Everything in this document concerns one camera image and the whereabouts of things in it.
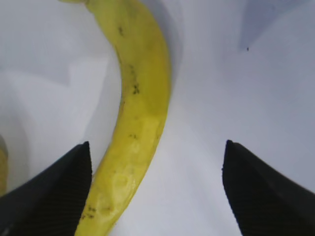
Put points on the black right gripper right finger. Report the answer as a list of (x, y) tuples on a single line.
[(264, 202)]

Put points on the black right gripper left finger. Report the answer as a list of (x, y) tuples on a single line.
[(51, 203)]

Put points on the yellow banana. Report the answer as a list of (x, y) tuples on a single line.
[(145, 68)]

